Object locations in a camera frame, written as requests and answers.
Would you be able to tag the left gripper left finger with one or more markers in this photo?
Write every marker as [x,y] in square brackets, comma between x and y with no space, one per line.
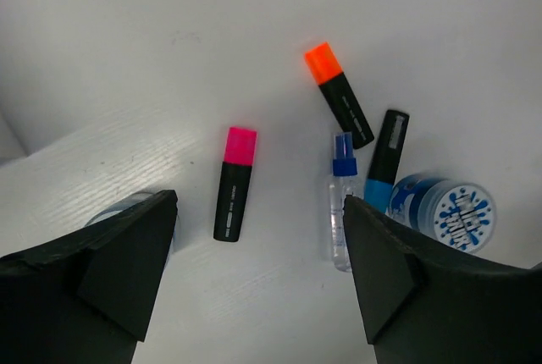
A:
[88,296]

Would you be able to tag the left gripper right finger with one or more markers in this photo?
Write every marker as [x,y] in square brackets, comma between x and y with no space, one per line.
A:
[424,302]

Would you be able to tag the blue highlighter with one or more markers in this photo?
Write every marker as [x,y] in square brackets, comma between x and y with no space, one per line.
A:
[386,159]

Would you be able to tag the clear blue spray bottle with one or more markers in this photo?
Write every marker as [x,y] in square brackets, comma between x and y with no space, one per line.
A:
[343,182]

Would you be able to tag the pink highlighter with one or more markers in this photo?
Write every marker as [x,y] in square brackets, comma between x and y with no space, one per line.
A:
[234,183]

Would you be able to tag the orange highlighter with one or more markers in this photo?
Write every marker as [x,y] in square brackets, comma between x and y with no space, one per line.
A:
[337,92]

